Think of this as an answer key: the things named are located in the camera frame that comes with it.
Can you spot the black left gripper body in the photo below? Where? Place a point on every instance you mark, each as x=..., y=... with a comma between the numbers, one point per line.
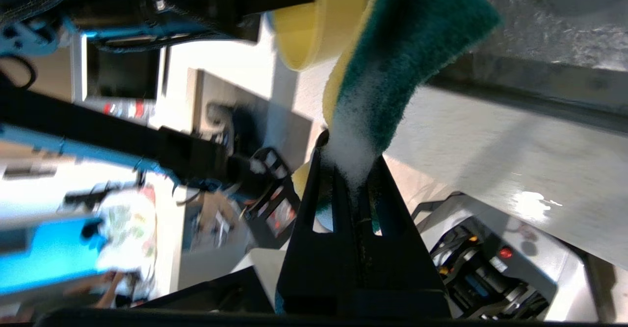
x=196, y=3

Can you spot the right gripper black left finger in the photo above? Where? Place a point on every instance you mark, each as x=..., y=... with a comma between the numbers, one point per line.
x=319, y=268

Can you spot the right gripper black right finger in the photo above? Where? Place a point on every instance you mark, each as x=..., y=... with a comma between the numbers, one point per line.
x=402, y=273

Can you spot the yellow bowl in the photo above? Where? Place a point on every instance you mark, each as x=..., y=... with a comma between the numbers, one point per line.
x=319, y=28

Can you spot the green and yellow sponge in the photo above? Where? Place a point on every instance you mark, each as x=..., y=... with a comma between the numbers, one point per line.
x=407, y=37

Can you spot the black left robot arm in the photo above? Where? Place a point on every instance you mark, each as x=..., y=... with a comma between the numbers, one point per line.
x=98, y=131

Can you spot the stainless steel sink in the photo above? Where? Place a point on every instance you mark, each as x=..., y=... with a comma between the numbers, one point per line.
x=564, y=23

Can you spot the black monitor screen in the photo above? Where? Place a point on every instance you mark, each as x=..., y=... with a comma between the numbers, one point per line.
x=122, y=72

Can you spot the bright blue board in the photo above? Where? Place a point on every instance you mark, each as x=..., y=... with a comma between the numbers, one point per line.
x=44, y=253

